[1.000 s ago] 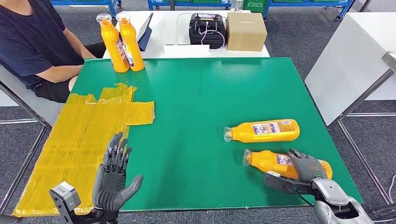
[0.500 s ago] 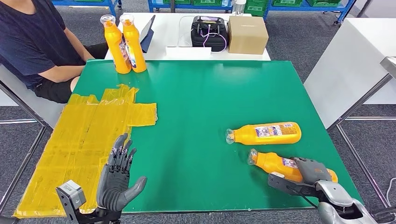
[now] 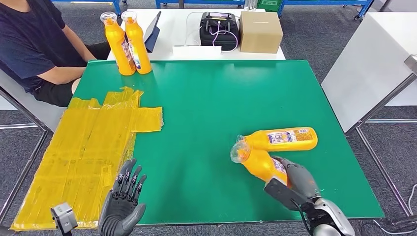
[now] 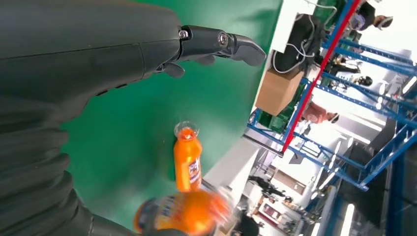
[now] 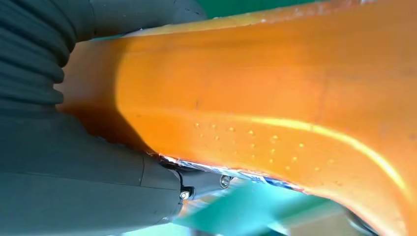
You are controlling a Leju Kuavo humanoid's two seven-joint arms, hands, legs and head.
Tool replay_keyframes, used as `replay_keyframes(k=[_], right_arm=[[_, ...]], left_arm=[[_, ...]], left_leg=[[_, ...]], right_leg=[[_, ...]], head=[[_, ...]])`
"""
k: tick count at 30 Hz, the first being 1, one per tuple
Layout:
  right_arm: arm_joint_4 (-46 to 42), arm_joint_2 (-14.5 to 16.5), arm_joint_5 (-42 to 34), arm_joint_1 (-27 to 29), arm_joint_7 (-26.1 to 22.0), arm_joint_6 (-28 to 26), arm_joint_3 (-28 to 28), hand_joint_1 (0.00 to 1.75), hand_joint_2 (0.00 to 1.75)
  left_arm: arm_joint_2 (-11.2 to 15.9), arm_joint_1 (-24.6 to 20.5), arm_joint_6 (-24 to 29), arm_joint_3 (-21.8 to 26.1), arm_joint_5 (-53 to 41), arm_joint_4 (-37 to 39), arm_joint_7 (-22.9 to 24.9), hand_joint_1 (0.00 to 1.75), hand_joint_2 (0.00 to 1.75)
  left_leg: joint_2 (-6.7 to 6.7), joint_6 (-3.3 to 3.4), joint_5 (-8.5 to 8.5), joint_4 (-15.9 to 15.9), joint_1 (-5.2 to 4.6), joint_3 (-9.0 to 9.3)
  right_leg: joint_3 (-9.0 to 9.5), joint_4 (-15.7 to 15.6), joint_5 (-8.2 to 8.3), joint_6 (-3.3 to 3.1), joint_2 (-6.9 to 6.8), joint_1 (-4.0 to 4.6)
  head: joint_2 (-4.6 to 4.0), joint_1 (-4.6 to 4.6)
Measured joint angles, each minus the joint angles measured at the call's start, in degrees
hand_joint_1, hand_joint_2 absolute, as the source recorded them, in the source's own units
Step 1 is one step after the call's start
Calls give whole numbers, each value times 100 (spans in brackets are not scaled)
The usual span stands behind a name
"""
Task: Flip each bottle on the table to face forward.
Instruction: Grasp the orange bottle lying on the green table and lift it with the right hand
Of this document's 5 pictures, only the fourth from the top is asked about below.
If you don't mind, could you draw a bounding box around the green table board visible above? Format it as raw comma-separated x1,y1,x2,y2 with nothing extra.
60,0,283,229

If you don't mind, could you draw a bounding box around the white side table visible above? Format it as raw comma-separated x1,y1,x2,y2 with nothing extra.
202,137,261,203

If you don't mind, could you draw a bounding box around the brown cardboard box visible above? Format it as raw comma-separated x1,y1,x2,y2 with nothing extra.
254,66,305,117

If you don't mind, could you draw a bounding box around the green plastic crate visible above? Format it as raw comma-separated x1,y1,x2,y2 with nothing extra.
312,0,347,31
259,83,308,134

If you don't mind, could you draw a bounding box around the black remote controller case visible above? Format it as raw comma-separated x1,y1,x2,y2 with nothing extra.
273,13,327,74

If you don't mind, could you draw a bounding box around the blue warehouse shelving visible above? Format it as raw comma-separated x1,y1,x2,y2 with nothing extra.
247,0,417,236

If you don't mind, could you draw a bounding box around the white looped cable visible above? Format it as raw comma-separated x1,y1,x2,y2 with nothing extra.
271,16,325,75

